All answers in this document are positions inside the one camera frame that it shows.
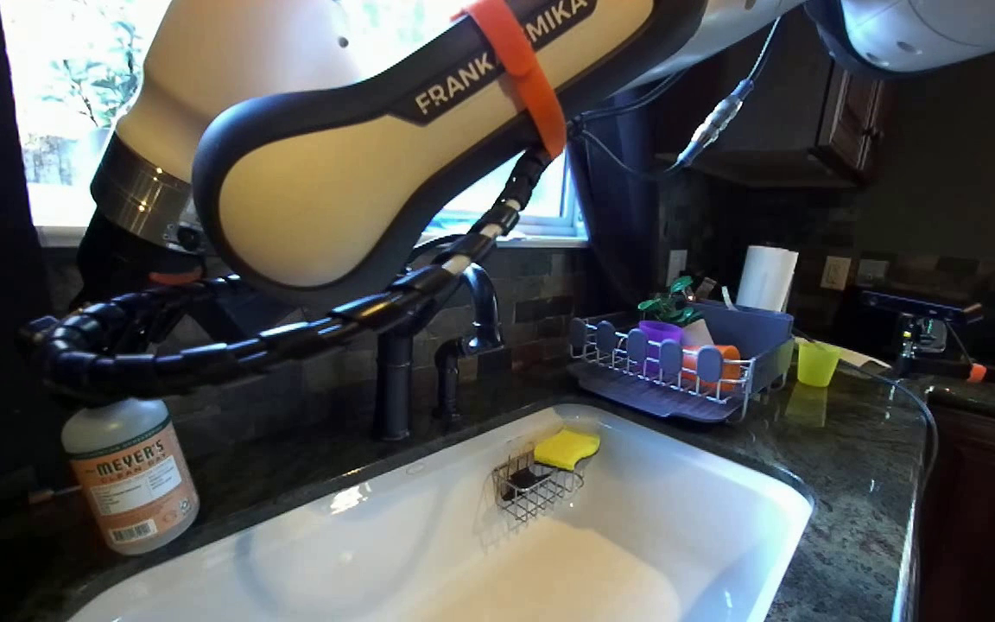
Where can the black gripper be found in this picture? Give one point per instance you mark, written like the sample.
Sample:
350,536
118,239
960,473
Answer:
141,263

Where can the white pump soap bottle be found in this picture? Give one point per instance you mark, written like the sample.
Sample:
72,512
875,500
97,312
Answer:
135,486

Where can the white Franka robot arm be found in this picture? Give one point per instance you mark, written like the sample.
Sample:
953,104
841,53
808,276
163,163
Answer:
337,185

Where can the dark bronze faucet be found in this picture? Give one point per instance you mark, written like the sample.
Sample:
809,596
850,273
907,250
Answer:
394,381

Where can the dark faucet side sprayer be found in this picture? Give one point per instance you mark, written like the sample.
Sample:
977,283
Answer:
468,375

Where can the yellow sponge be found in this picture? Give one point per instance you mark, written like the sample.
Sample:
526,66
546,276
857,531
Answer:
569,451

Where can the purple plastic cup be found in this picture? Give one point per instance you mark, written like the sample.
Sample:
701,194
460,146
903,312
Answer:
658,334

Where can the stainless steel dish rack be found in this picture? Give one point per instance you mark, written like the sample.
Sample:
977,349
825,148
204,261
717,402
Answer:
683,390

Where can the white sink basin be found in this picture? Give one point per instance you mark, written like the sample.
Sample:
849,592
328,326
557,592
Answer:
637,531

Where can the white paper towel roll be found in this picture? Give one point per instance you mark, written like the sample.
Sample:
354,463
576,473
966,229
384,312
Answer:
768,276

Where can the green plastic cup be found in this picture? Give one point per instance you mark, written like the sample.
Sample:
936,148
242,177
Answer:
818,364

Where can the black countertop appliance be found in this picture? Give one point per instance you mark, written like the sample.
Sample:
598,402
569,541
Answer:
918,329

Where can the orange tipped tool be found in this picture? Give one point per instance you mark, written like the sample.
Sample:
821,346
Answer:
977,372

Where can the dark wood base cabinet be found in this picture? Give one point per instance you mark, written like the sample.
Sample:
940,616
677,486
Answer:
983,506

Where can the beige wall outlet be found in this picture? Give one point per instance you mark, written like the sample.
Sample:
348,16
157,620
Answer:
834,269

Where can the dark wood wall cabinet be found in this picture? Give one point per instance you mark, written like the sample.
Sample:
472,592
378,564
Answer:
855,126

